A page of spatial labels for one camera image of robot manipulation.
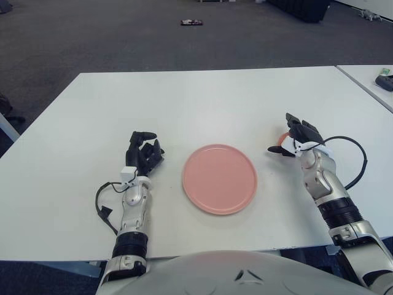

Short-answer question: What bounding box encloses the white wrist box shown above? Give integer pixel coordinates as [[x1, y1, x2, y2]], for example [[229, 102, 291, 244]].
[[282, 136, 301, 158], [120, 166, 138, 184]]

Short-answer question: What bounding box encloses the grey handheld controller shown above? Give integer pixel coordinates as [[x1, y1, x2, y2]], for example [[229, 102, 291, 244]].
[[375, 74, 393, 92]]

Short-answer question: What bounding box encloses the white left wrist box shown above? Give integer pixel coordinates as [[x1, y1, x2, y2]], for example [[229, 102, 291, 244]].
[[120, 166, 138, 184]]

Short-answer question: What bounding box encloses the white table leg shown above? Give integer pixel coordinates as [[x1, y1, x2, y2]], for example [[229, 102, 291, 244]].
[[0, 112, 21, 143]]

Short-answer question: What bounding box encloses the grey robot torso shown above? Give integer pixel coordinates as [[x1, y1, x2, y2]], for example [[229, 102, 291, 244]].
[[96, 249, 369, 295]]

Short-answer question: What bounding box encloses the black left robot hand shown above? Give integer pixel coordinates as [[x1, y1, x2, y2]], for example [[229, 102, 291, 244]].
[[124, 131, 166, 179]]

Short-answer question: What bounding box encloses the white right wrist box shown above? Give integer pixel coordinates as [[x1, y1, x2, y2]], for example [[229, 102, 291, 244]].
[[282, 136, 301, 158]]

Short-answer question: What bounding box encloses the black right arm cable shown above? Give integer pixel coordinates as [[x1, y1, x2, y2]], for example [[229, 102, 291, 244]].
[[322, 136, 368, 189]]

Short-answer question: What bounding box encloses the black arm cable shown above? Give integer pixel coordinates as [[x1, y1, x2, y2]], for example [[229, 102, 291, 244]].
[[95, 181, 128, 237], [322, 136, 368, 189]]

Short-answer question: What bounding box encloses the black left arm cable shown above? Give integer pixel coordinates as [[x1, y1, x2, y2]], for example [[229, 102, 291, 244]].
[[95, 181, 128, 237]]

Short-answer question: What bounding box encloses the pink round plate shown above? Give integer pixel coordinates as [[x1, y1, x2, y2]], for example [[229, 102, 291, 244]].
[[182, 143, 259, 216]]

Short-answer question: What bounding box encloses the grey toy figure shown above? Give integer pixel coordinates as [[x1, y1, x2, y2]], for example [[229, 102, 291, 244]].
[[359, 9, 383, 22]]

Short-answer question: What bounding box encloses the black cabinet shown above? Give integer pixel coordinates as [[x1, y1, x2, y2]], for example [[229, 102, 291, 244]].
[[267, 0, 332, 23]]

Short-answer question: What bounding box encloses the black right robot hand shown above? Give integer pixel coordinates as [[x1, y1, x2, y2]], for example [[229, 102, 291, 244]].
[[267, 112, 325, 155]]

